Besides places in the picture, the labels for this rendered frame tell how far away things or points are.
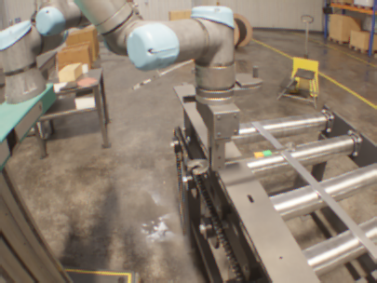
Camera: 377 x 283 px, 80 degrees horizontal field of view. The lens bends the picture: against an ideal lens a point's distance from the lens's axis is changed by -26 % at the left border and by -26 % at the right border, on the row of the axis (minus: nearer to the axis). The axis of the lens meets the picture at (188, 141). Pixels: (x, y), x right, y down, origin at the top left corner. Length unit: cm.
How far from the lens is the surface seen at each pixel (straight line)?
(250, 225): 63
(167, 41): 41
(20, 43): 85
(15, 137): 72
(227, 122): 51
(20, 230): 112
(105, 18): 50
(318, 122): 177
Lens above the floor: 163
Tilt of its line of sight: 31 degrees down
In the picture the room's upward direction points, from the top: 3 degrees counter-clockwise
